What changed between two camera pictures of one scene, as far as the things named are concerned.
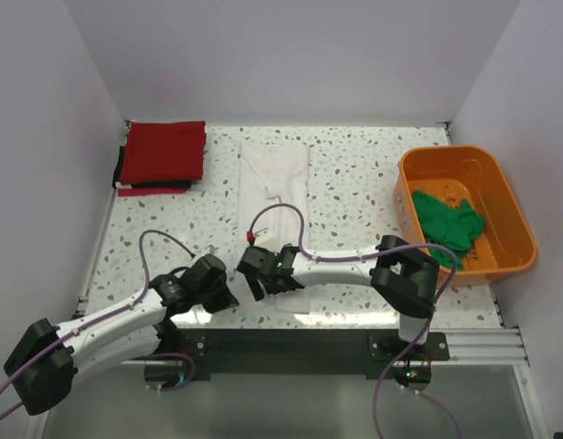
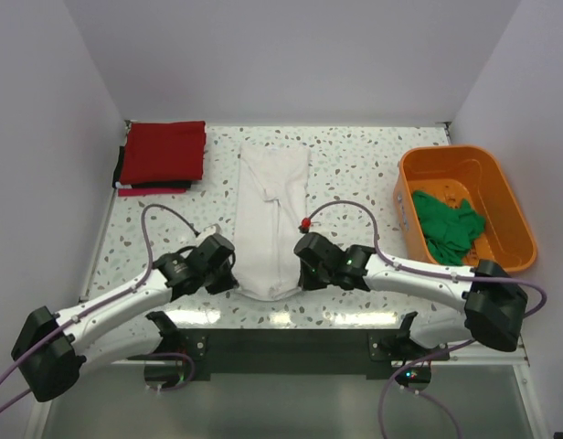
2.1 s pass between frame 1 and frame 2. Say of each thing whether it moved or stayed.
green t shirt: stayed
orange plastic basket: stayed
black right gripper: moved
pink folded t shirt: stayed
